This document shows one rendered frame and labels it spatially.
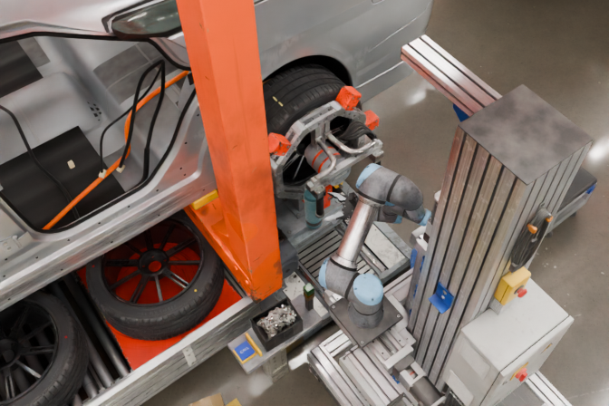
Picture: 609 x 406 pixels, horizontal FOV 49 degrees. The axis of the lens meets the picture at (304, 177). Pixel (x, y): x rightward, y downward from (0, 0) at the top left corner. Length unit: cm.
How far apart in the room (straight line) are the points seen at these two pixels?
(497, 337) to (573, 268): 176
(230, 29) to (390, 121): 273
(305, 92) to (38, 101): 138
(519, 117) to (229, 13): 82
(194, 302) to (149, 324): 23
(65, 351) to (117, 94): 123
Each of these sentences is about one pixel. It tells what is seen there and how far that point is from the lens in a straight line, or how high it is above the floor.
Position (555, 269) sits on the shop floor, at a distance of 405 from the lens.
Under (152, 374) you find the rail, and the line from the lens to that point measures 331.
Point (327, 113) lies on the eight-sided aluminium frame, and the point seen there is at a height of 112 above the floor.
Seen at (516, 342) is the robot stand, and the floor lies 123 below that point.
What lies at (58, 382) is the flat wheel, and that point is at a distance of 325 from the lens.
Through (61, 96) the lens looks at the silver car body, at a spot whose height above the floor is 94.
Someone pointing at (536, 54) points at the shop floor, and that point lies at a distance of 515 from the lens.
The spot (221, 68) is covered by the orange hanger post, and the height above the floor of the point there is 202.
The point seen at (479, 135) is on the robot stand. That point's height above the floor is 203.
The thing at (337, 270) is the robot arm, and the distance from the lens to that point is 263.
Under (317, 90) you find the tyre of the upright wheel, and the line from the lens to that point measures 304.
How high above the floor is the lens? 336
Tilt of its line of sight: 53 degrees down
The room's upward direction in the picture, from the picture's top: 2 degrees counter-clockwise
